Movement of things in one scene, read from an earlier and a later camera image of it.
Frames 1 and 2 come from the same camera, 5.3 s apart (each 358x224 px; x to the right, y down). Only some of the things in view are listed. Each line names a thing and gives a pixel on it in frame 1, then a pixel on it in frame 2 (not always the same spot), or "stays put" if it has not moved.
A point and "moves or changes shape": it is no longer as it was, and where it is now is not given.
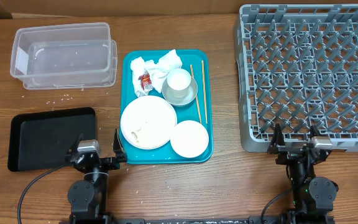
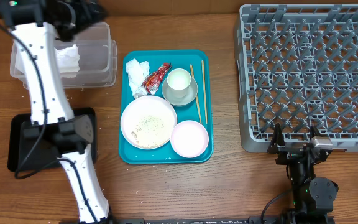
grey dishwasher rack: x=299 y=66 stays put
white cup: x=178 y=80 stays put
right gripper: x=276 y=146 stays put
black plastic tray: x=42 y=141 stays put
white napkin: x=143 y=75 moves or changes shape
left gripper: x=120 y=157 -> x=87 y=17
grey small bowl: x=180 y=98 stays put
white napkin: x=159 y=69 -> x=68 y=61
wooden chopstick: x=204 y=90 stays put
